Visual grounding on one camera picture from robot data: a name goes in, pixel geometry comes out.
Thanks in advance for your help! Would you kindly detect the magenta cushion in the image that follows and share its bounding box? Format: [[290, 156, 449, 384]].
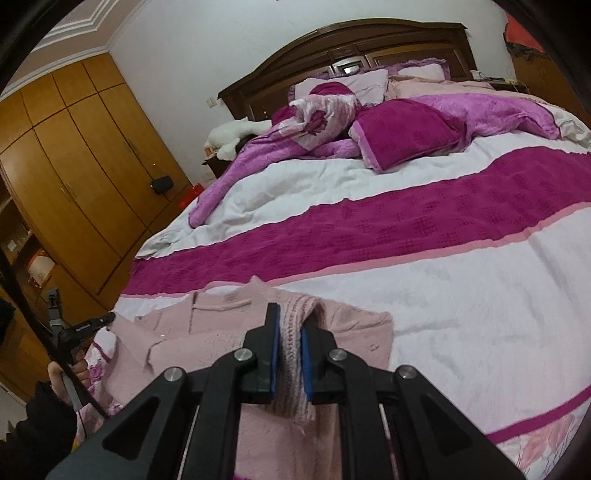
[[348, 98, 472, 174]]

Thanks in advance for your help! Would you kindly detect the pale pink folded blanket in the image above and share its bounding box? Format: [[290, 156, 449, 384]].
[[385, 76, 532, 100]]

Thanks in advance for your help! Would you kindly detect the purple quilt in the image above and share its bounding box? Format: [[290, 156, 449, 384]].
[[188, 92, 561, 229]]

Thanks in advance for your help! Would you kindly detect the low wooden cabinet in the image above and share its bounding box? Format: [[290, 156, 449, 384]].
[[510, 51, 583, 112]]

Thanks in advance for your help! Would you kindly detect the light purple frilled pillow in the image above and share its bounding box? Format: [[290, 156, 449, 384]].
[[288, 68, 389, 107], [397, 60, 451, 84]]

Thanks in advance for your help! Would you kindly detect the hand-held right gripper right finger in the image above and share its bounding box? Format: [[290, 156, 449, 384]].
[[300, 314, 527, 480]]

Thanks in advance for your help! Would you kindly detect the pink knitted cardigan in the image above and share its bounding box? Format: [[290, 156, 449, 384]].
[[95, 275, 394, 480]]

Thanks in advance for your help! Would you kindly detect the person's left forearm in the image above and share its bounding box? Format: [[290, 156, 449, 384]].
[[0, 381, 78, 480]]

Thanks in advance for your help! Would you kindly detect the wooden open shelf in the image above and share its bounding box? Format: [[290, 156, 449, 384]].
[[0, 185, 61, 298]]

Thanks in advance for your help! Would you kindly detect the dark wooden headboard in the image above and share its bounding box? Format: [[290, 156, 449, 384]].
[[218, 21, 478, 123]]

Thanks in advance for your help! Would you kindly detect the person's left hand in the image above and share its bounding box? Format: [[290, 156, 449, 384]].
[[47, 348, 92, 409]]

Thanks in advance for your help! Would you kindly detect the white plush toy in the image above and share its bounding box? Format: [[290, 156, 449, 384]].
[[205, 117, 273, 161]]

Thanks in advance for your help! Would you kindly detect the rose print bed sheet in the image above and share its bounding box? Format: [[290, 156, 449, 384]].
[[74, 332, 583, 480]]

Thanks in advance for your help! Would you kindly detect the crumpled floral pillow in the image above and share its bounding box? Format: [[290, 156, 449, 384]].
[[288, 82, 363, 139]]

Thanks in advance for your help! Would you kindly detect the dark wooden nightstand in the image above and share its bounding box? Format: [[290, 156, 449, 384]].
[[471, 69, 529, 93], [201, 154, 232, 178]]

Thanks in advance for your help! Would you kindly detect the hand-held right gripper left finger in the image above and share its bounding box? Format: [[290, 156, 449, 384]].
[[46, 302, 282, 480]]

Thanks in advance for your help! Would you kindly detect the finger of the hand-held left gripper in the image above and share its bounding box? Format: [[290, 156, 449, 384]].
[[62, 313, 117, 346]]

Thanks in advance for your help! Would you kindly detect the red paper bag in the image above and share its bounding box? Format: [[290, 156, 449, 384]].
[[178, 184, 204, 209]]

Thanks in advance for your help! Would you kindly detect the magenta white striped blanket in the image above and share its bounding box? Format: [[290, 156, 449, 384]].
[[111, 104, 591, 444]]

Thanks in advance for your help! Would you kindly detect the dark clothes pile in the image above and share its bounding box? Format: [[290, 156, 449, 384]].
[[508, 41, 548, 60]]

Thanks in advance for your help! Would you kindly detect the wooden wardrobe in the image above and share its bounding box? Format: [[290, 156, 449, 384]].
[[0, 52, 195, 315]]

